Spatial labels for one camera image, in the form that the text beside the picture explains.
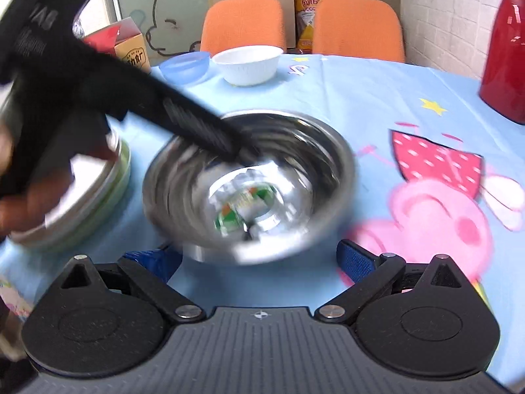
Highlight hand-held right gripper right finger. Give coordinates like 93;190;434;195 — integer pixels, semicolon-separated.
316;239;468;323

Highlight red thermos jug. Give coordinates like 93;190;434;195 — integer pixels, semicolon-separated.
479;0;525;126

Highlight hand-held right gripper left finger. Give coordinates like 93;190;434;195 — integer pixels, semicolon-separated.
59;243;206;324

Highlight white floral deep plate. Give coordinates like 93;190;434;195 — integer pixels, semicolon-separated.
8;131;124;241

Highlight blue cartoon printed tablecloth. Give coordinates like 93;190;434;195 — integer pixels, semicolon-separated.
0;51;525;378

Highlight frosted glass partition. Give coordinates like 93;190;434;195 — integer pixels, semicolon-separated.
109;0;214;68

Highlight orange chair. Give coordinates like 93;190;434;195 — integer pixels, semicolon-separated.
199;0;286;56
312;0;406;63

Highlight white ceramic bowl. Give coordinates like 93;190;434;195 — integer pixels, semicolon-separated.
212;45;284;87

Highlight person's left hand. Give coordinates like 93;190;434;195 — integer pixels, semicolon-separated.
0;90;76;236

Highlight blue plastic bowl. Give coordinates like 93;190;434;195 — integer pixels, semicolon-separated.
158;51;212;85

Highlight green plastic plate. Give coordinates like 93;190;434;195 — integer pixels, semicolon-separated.
10;143;133;255

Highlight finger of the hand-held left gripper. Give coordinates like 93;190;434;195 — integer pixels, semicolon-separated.
80;44;258;165

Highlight stainless steel bowl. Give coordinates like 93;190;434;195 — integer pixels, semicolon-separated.
141;109;357;265

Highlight yellow snack bag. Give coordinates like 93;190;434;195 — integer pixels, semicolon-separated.
293;0;329;52

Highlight red biscuit box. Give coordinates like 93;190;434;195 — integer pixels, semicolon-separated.
82;17;150;70

